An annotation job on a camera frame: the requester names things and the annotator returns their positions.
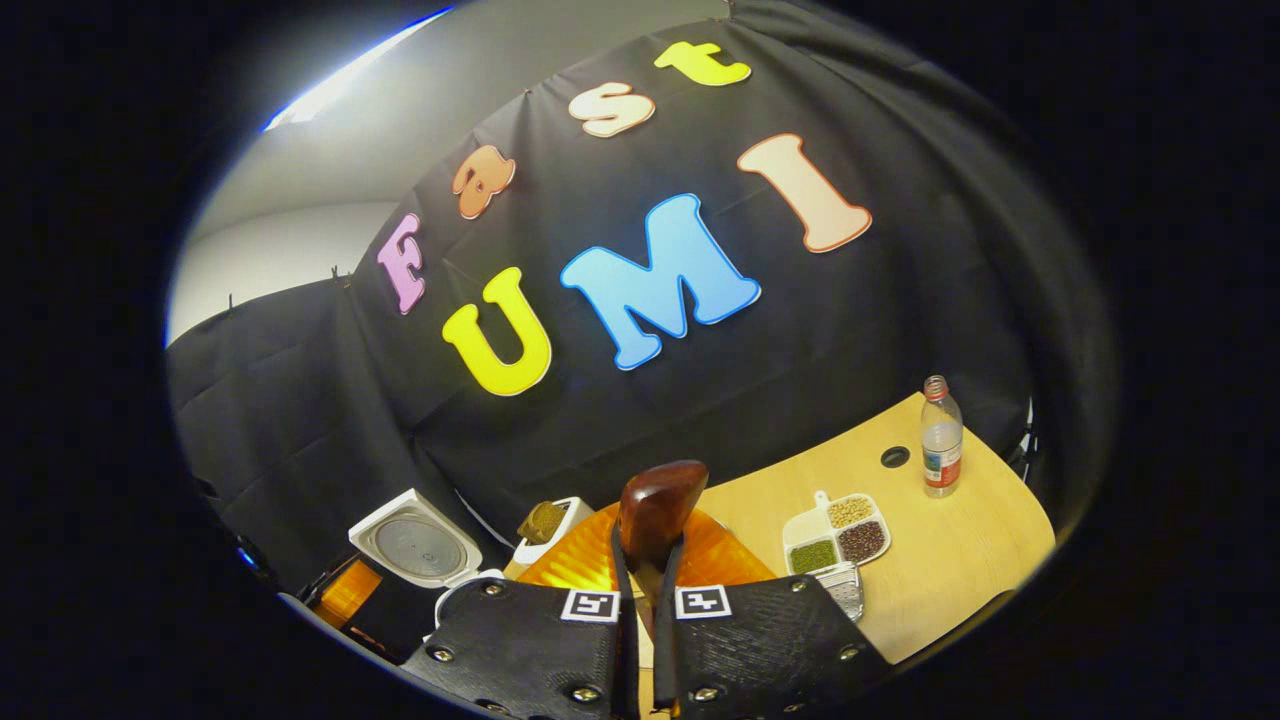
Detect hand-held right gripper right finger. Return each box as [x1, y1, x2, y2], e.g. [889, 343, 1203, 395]
[650, 505, 893, 720]

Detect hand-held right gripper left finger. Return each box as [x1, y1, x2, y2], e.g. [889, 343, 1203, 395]
[398, 503, 643, 720]

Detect white rice cooker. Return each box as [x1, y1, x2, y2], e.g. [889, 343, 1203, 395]
[348, 488, 509, 629]

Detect brown wooden spoon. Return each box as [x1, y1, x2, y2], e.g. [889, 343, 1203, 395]
[617, 460, 710, 641]

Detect metal wire chopstick holder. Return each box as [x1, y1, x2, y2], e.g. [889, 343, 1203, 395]
[815, 561, 866, 623]

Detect white toaster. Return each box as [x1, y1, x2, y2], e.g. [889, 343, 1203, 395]
[513, 496, 596, 567]

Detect brown bread slice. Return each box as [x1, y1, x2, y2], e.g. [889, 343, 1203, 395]
[517, 501, 570, 547]

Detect white divided dish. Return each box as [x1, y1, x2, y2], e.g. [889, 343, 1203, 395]
[782, 490, 892, 577]

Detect dark red beans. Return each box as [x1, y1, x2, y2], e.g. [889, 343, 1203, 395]
[838, 520, 888, 564]

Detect clear plastic water bottle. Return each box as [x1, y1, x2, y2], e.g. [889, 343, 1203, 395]
[920, 375, 964, 499]

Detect black backdrop cloth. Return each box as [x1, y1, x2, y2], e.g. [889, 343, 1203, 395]
[165, 0, 1111, 601]

